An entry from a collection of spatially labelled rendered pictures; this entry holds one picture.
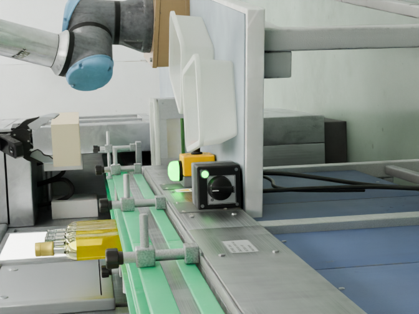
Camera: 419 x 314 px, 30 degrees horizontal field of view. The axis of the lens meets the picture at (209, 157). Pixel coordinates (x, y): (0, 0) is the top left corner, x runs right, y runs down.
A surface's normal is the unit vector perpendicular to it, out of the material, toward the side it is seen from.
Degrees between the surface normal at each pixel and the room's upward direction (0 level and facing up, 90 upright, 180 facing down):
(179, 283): 90
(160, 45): 90
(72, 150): 90
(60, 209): 90
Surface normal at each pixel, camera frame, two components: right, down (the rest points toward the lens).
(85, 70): 0.22, 0.83
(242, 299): -0.04, -0.99
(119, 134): 0.15, 0.10
